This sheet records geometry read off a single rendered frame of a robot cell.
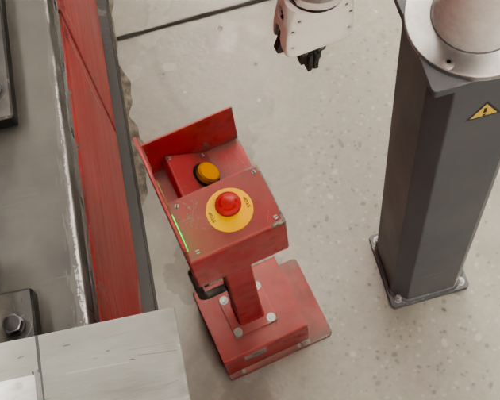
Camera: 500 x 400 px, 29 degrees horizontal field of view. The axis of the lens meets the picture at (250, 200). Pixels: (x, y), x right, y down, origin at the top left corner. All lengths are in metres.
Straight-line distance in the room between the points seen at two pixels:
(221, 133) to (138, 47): 1.02
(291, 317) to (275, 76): 0.67
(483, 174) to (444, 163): 0.12
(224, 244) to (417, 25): 0.42
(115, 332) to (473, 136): 0.62
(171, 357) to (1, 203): 0.40
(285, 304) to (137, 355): 0.95
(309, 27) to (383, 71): 1.20
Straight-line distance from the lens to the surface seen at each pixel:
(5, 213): 1.43
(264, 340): 2.08
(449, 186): 1.64
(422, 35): 1.33
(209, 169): 1.56
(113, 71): 2.48
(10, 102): 1.48
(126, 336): 1.20
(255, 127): 2.40
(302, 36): 1.28
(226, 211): 1.44
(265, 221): 1.46
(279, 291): 2.11
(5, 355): 1.23
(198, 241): 1.45
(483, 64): 1.31
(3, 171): 1.46
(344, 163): 2.35
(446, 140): 1.47
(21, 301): 1.35
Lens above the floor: 2.13
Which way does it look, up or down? 67 degrees down
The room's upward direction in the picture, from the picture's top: 12 degrees counter-clockwise
